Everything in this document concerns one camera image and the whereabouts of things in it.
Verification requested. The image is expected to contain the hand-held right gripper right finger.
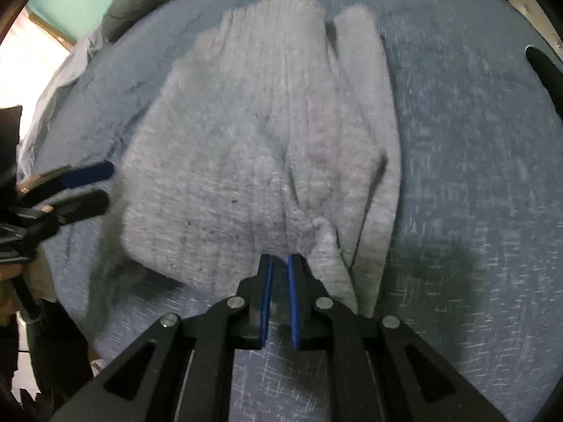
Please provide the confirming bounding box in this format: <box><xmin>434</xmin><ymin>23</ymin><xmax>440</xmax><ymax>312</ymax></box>
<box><xmin>287</xmin><ymin>252</ymin><xmax>506</xmax><ymax>422</ymax></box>

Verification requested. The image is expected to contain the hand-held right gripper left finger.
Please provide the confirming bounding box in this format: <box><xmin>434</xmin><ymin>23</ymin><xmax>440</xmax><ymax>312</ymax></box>
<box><xmin>50</xmin><ymin>254</ymin><xmax>276</xmax><ymax>422</ymax></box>

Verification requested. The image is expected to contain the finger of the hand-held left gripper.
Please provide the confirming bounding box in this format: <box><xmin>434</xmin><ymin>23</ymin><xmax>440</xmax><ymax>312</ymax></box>
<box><xmin>39</xmin><ymin>190</ymin><xmax>110</xmax><ymax>234</ymax></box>
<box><xmin>26</xmin><ymin>161</ymin><xmax>115</xmax><ymax>194</ymax></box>

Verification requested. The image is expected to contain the grey sweater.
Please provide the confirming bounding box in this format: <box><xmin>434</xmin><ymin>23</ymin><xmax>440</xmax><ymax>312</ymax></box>
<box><xmin>88</xmin><ymin>0</ymin><xmax>402</xmax><ymax>344</ymax></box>

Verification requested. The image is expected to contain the light grey blanket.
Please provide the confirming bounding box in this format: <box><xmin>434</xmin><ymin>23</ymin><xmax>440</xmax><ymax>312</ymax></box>
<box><xmin>18</xmin><ymin>26</ymin><xmax>115</xmax><ymax>172</ymax></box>

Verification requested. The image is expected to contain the pink curtain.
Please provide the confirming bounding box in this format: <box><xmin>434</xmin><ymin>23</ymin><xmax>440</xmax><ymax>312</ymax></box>
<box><xmin>0</xmin><ymin>4</ymin><xmax>75</xmax><ymax>110</ymax></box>

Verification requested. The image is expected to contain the person's leg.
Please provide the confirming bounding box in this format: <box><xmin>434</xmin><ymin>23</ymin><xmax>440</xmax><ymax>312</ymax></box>
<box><xmin>26</xmin><ymin>299</ymin><xmax>95</xmax><ymax>405</ymax></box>

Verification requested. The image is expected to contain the dark grey rolled duvet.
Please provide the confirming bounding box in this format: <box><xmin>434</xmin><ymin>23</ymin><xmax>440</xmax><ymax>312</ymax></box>
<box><xmin>102</xmin><ymin>0</ymin><xmax>506</xmax><ymax>40</ymax></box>

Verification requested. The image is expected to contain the black folded garment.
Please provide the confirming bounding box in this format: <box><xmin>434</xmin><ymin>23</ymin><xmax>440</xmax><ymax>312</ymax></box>
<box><xmin>525</xmin><ymin>44</ymin><xmax>563</xmax><ymax>119</ymax></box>

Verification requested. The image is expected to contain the cream tufted headboard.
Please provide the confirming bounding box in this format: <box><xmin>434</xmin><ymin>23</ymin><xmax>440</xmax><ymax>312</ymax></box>
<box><xmin>501</xmin><ymin>0</ymin><xmax>563</xmax><ymax>49</ymax></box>

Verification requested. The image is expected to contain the wooden window frame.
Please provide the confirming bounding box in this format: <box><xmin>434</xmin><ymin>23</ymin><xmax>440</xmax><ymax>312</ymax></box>
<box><xmin>26</xmin><ymin>6</ymin><xmax>76</xmax><ymax>50</ymax></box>

